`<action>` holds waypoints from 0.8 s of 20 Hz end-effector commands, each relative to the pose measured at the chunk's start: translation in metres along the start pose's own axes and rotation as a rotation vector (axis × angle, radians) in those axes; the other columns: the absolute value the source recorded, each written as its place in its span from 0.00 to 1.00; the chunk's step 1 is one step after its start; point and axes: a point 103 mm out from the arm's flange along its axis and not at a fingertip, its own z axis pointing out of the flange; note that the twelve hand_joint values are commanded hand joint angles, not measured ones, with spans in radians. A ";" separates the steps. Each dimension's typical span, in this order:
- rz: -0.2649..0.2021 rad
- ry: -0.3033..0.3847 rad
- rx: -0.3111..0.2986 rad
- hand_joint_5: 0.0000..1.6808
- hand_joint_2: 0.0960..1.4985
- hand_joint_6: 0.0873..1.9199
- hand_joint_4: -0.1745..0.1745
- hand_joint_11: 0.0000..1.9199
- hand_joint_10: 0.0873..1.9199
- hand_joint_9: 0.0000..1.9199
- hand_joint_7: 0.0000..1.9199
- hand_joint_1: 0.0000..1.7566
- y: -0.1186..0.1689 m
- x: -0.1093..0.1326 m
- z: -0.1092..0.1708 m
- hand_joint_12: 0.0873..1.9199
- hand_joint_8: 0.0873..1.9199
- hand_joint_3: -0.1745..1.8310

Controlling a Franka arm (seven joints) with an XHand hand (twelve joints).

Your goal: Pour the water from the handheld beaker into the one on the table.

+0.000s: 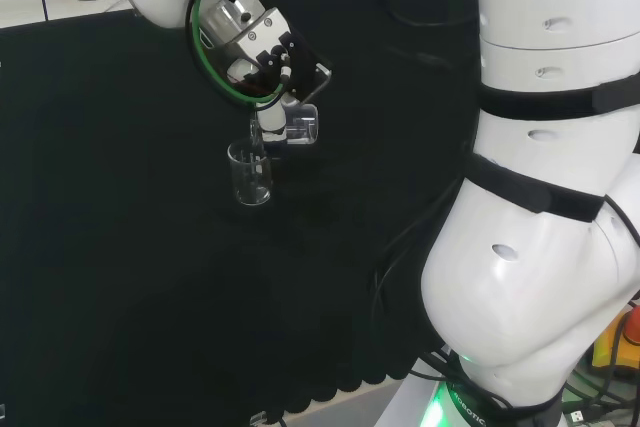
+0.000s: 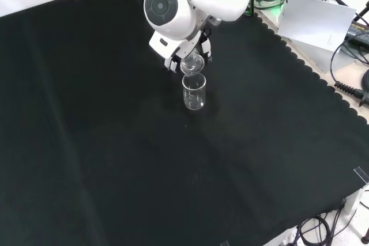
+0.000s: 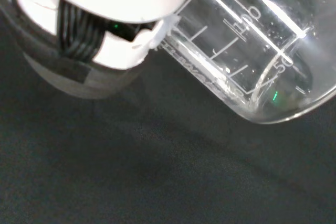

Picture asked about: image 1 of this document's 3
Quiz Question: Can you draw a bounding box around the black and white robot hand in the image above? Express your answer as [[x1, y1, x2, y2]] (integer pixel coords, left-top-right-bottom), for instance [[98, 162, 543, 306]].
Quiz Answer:
[[252, 91, 304, 147]]

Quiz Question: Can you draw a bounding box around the clear glass beaker with spout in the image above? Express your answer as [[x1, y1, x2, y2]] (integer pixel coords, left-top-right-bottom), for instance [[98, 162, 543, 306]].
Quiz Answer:
[[248, 103, 320, 147]]

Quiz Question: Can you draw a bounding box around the tall clear glass beaker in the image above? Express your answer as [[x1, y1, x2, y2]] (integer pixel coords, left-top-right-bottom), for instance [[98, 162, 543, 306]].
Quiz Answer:
[[226, 139, 274, 207]]

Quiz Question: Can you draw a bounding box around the black bench cloth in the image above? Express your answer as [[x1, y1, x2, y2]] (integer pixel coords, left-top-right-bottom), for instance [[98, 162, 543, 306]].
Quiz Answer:
[[0, 0, 482, 412]]

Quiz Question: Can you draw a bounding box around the yellow stop button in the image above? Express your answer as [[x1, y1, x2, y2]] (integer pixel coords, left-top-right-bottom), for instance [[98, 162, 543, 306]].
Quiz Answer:
[[591, 299, 640, 381]]

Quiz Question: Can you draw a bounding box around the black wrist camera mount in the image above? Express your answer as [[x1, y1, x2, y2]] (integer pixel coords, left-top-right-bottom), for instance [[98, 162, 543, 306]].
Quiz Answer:
[[282, 34, 334, 104]]

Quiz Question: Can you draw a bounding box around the green cable on arm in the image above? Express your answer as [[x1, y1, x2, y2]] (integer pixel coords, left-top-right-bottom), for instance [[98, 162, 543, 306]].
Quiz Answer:
[[185, 0, 294, 109]]

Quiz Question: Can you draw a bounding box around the black cable along bench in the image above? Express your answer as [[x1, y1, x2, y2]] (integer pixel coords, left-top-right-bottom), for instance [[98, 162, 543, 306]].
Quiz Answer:
[[371, 166, 476, 331]]

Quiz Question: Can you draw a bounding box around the green cable by stop button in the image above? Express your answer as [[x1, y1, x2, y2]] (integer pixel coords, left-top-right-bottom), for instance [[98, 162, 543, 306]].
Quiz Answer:
[[564, 361, 640, 416]]

